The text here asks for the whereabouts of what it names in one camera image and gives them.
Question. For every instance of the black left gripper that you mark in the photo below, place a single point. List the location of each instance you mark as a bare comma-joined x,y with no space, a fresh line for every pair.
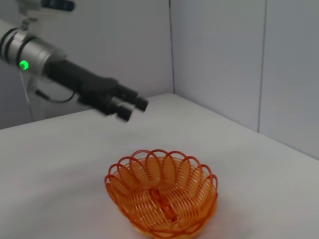
84,82

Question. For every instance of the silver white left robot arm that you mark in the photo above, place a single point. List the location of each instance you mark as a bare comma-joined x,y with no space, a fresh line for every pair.
30,53

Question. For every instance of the robot torso with dark panel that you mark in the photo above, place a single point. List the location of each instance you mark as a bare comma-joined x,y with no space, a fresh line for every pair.
57,5

